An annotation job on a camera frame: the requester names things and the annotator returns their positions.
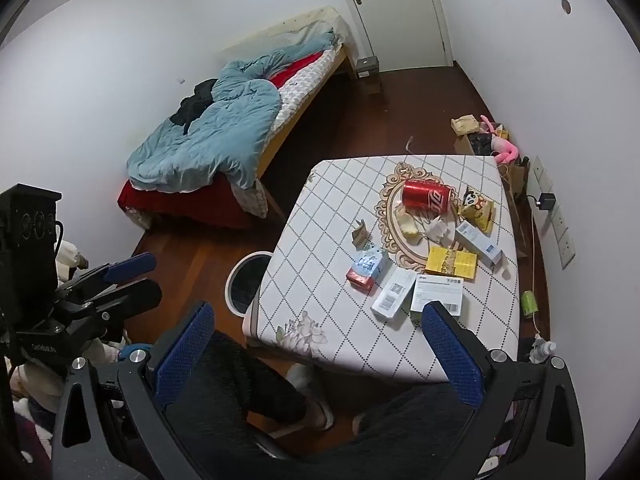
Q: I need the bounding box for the wooden bed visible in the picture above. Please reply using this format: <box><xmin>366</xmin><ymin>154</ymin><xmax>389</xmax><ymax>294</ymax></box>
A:
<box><xmin>124</xmin><ymin>6</ymin><xmax>355</xmax><ymax>226</ymax></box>

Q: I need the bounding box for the white slipper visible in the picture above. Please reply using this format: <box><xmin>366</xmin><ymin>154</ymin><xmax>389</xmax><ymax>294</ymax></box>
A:
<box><xmin>286</xmin><ymin>363</ymin><xmax>335</xmax><ymax>431</ymax></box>

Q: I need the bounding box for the white long carton box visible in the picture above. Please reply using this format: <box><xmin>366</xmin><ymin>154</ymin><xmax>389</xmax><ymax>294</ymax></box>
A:
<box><xmin>454</xmin><ymin>221</ymin><xmax>502</xmax><ymax>266</ymax></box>

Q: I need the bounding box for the black clothing on bed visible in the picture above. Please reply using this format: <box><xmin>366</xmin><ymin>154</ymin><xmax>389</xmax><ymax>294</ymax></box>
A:
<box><xmin>169</xmin><ymin>78</ymin><xmax>217</xmax><ymax>136</ymax></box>

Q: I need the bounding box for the black wall charger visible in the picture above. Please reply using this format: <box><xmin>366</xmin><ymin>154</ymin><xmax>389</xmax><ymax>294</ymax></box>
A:
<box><xmin>535</xmin><ymin>192</ymin><xmax>556</xmax><ymax>211</ymax></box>

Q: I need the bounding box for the pink plush toy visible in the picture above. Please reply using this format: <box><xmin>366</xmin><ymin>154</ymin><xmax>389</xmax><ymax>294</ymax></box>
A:
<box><xmin>480</xmin><ymin>115</ymin><xmax>520</xmax><ymax>165</ymax></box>

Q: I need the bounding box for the white tissue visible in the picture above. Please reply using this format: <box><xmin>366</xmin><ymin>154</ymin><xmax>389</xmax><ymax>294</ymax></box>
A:
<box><xmin>424</xmin><ymin>216</ymin><xmax>449</xmax><ymax>245</ymax></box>

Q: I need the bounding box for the white wall socket strip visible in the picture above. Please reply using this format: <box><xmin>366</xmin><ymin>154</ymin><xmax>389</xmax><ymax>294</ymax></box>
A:
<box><xmin>527</xmin><ymin>156</ymin><xmax>576</xmax><ymax>270</ymax></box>

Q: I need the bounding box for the blue red milk carton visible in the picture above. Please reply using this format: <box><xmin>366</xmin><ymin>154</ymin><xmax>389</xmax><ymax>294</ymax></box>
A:
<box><xmin>346</xmin><ymin>246</ymin><xmax>388</xmax><ymax>292</ymax></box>

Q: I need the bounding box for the white round trash bin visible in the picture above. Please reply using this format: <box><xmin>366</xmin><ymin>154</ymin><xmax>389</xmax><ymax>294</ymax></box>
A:
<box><xmin>224</xmin><ymin>252</ymin><xmax>272</xmax><ymax>318</ymax></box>

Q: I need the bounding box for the red cola can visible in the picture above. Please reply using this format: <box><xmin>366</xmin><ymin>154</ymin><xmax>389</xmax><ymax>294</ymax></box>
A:
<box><xmin>401</xmin><ymin>179</ymin><xmax>451</xmax><ymax>214</ymax></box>

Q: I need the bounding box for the white door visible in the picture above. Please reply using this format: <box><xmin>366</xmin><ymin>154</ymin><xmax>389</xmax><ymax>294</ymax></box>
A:
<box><xmin>352</xmin><ymin>0</ymin><xmax>451</xmax><ymax>72</ymax></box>

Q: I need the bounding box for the brown paper bag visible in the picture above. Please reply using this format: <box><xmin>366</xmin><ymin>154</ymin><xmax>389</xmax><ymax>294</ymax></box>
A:
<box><xmin>450</xmin><ymin>114</ymin><xmax>480</xmax><ymax>136</ymax></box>

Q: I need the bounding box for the brown cardboard scrap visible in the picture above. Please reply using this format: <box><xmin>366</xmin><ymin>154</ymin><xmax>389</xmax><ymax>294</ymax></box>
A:
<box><xmin>352</xmin><ymin>220</ymin><xmax>370</xmax><ymax>250</ymax></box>

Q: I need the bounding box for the grey box by door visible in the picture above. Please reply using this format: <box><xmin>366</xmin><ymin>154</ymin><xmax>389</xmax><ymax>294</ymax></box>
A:
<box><xmin>354</xmin><ymin>55</ymin><xmax>380</xmax><ymax>78</ymax></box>

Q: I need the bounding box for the red bed sheet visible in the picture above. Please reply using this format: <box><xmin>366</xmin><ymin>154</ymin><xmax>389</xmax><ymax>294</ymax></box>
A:
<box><xmin>117</xmin><ymin>174</ymin><xmax>252</xmax><ymax>230</ymax></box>

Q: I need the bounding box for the white labelled box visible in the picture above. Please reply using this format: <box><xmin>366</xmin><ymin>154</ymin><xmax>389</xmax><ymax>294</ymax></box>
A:
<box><xmin>410</xmin><ymin>274</ymin><xmax>463</xmax><ymax>320</ymax></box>

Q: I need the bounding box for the green small bottle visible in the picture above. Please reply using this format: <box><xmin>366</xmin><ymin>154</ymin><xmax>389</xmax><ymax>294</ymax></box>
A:
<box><xmin>521</xmin><ymin>290</ymin><xmax>538</xmax><ymax>318</ymax></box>

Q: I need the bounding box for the yellow box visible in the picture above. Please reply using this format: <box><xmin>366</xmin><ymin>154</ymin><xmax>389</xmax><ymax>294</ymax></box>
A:
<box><xmin>425</xmin><ymin>246</ymin><xmax>477</xmax><ymax>281</ymax></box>

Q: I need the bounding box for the banana peel piece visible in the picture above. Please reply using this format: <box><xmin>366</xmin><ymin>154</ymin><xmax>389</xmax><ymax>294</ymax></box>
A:
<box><xmin>394</xmin><ymin>204</ymin><xmax>420</xmax><ymax>240</ymax></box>

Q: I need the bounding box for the light blue duvet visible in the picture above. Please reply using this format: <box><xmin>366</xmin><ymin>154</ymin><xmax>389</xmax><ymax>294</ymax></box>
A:
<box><xmin>127</xmin><ymin>32</ymin><xmax>335</xmax><ymax>193</ymax></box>

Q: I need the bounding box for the patterned pillow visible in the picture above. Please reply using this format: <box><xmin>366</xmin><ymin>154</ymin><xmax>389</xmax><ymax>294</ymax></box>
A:
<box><xmin>231</xmin><ymin>179</ymin><xmax>269</xmax><ymax>219</ymax></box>

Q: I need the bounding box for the yellow chips bag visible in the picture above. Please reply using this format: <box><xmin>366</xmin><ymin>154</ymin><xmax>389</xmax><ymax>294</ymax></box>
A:
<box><xmin>459</xmin><ymin>185</ymin><xmax>495</xmax><ymax>235</ymax></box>

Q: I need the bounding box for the white checkered tablecloth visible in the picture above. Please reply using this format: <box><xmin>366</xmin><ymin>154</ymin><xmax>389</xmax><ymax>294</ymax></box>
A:
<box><xmin>242</xmin><ymin>155</ymin><xmax>520</xmax><ymax>382</ymax></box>

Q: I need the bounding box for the white barcode box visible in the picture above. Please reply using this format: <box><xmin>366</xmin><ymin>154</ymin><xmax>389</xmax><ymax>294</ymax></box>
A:
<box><xmin>371</xmin><ymin>268</ymin><xmax>416</xmax><ymax>321</ymax></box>

